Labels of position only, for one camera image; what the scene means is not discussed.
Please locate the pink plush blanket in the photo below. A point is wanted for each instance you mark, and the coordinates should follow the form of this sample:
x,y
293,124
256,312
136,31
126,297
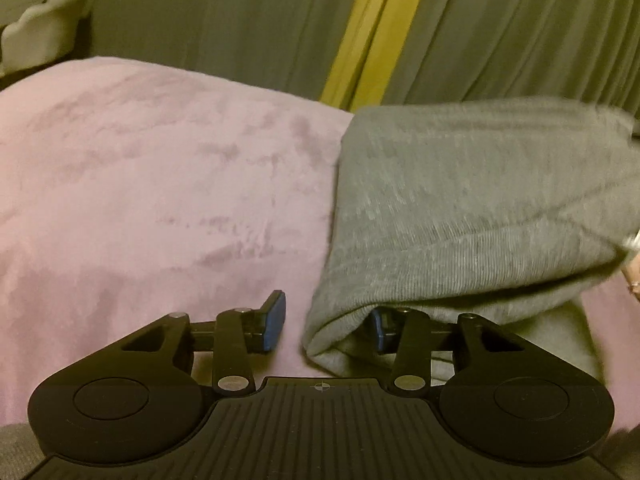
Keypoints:
x,y
160,185

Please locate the yellow curtain strip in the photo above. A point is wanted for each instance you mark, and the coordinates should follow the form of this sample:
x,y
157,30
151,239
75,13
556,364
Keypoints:
x,y
365,35

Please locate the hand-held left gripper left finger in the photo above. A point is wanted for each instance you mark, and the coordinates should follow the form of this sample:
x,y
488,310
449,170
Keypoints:
x,y
274,322

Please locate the white plush cushion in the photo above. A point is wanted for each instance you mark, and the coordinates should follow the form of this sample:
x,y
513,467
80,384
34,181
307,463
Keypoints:
x,y
45,30

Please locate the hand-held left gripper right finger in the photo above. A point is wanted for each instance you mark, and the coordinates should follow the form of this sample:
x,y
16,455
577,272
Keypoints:
x,y
378,332

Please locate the grey-green curtain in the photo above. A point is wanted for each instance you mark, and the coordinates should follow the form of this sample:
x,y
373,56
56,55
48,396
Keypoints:
x,y
500,25

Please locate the person's right hand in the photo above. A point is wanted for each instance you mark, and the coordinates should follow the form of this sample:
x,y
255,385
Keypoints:
x,y
634,277

